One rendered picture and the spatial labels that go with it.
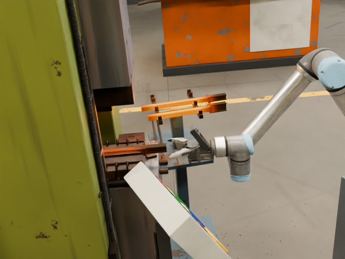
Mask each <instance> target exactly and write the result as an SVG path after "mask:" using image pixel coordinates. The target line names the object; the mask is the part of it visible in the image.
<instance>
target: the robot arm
mask: <svg viewBox="0 0 345 259"><path fill-rule="evenodd" d="M318 80H320V81H321V83H322V84H323V86H324V87H325V89H326V90H327V92H329V94H330V95H331V97H332V98H333V100H334V101H335V103H336V104H337V106H338V107H339V109H340V110H341V112H342V114H343V115H344V117H345V60H344V59H342V58H341V57H340V56H339V55H338V54H337V53H336V52H335V51H333V50H331V49H329V48H319V49H316V50H313V51H311V52H309V53H308V54H306V55H305V56H304V57H303V58H302V59H301V60H300V61H299V62H298V63H297V69H296V70H295V72H294V73H293V74H292V75H291V76H290V77H289V78H288V80H287V81H286V82H285V83H284V84H283V85H282V86H281V88H280V89H279V90H278V91H277V92H276V93H275V94H274V96H273V97H272V98H271V99H270V100H269V101H268V103H267V104H266V105H265V106H264V107H263V109H262V110H261V111H260V112H259V113H258V114H257V115H256V116H255V118H254V119H253V120H252V121H251V122H250V123H249V124H248V126H247V127H246V128H245V129H244V130H243V131H242V132H241V134H240V135H233V136H221V137H214V139H211V140H210V144H209V143H208V142H207V140H206V139H205V138H204V137H203V136H202V134H201V133H200V132H199V130H198V129H197V128H196V127H195V126H194V125H192V126H191V127H190V128H189V129H190V133H191V135H193V137H194V138H195V139H192V138H184V137H181V138H171V139H168V141H169V142H175V144H176V147H177V149H178V150H180V151H178V152H175V153H172V154H171V155H170V156H169V157H168V158H176V159H177V161H178V164H182V163H183V160H184V158H186V157H188V162H189V164H191V163H201V161H202V160H214V155H215V157H216V158H218V157H227V159H228V164H229V168H230V176H231V179H232V180H233V181H235V182H245V181H248V180H249V179H250V176H251V155H252V154H254V146H255V144H256V143H257V142H258V141H259V140H260V139H261V138H262V137H263V136H264V134H265V133H266V132H267V131H268V130H269V129H270V128H271V127H272V126H273V125H274V123H275V122H276V121H277V120H278V119H279V118H280V117H281V116H282V115H283V113H284V112H285V111H286V110H287V109H288V108H289V107H290V106H291V105H292V104H293V102H294V101H295V100H296V99H297V98H298V97H299V96H300V95H301V94H302V92H303V91H304V90H305V89H306V88H307V87H308V86H309V85H310V84H311V82H313V81H318ZM183 147H185V149H182V148H183ZM194 161H197V162H194Z"/></svg>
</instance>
